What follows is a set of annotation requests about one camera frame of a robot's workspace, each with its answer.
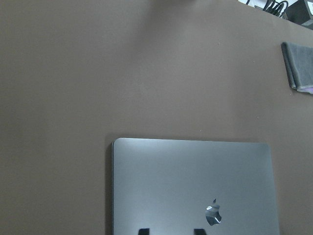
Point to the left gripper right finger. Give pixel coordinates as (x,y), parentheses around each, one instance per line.
(199,231)

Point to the folded grey cloth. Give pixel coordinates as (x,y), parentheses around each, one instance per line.
(298,61)

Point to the grey laptop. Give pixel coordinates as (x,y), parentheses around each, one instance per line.
(175,186)

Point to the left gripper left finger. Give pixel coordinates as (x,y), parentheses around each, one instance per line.
(144,231)

